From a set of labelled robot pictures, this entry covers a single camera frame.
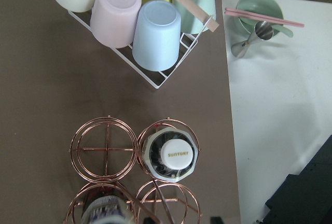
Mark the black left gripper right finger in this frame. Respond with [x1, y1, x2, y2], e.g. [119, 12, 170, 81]
[210, 216, 223, 224]

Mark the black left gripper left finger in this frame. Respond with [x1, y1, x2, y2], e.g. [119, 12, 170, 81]
[143, 217, 155, 224]

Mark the copper wire bottle basket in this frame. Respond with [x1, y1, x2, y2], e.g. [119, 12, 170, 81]
[64, 116, 202, 223]

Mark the tea bottle white cap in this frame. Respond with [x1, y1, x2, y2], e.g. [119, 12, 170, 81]
[80, 195, 133, 224]
[141, 127, 199, 183]

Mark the blue plastic cup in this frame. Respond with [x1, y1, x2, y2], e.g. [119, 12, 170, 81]
[132, 0, 181, 72]

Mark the steel cocktail jigger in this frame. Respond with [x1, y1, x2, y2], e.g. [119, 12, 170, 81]
[231, 21, 274, 58]

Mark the green spoon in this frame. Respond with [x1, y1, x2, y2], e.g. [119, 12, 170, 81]
[272, 24, 294, 38]

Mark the pink chopstick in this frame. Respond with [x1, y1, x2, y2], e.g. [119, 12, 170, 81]
[224, 8, 305, 27]
[224, 10, 286, 26]

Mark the pink plastic cup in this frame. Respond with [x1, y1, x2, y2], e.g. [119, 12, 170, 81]
[90, 0, 142, 48]

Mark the green bowl on desk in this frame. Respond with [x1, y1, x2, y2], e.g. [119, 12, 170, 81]
[233, 0, 283, 36]

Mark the white wire cup rack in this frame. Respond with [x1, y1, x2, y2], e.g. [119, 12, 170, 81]
[67, 8, 217, 90]

